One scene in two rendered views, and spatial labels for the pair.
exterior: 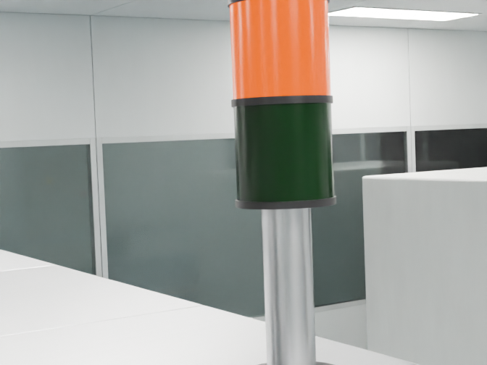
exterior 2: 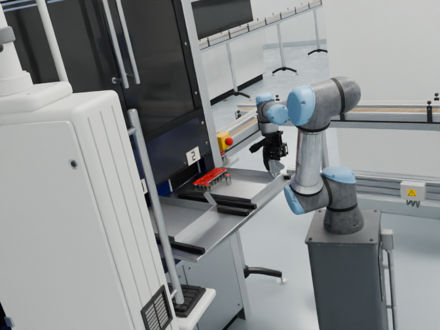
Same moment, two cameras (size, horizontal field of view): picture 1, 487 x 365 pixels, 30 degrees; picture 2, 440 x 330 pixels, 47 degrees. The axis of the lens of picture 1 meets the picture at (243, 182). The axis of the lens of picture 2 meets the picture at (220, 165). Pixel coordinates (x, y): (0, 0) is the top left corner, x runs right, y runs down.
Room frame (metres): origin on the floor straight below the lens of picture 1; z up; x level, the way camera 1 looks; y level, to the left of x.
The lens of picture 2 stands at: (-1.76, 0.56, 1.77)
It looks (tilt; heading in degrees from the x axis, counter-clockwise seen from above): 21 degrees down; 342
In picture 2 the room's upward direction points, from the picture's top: 11 degrees counter-clockwise
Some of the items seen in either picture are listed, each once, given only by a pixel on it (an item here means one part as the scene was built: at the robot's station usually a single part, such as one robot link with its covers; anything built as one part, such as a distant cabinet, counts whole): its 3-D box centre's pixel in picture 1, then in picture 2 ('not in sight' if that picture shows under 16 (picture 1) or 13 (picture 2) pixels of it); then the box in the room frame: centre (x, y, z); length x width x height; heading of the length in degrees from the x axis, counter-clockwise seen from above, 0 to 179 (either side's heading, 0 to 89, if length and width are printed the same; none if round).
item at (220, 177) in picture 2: not in sight; (214, 181); (0.24, -0.04, 0.90); 0.18 x 0.02 x 0.05; 122
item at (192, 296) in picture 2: not in sight; (144, 293); (-0.28, 0.43, 0.82); 0.40 x 0.14 x 0.02; 44
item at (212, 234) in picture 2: not in sight; (204, 207); (0.09, 0.07, 0.87); 0.70 x 0.48 x 0.02; 122
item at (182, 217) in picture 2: not in sight; (164, 217); (0.06, 0.25, 0.90); 0.34 x 0.26 x 0.04; 32
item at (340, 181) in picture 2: not in sight; (337, 185); (-0.28, -0.35, 0.96); 0.13 x 0.12 x 0.14; 84
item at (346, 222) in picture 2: not in sight; (342, 213); (-0.28, -0.35, 0.84); 0.15 x 0.15 x 0.10
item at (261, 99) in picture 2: not in sight; (266, 107); (0.03, -0.25, 1.23); 0.09 x 0.08 x 0.11; 174
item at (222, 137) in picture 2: not in sight; (220, 141); (0.48, -0.19, 1.00); 0.08 x 0.07 x 0.07; 32
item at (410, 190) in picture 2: not in sight; (413, 190); (0.22, -1.11, 0.50); 0.12 x 0.05 x 0.09; 32
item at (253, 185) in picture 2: not in sight; (234, 184); (0.15, -0.10, 0.90); 0.34 x 0.26 x 0.04; 32
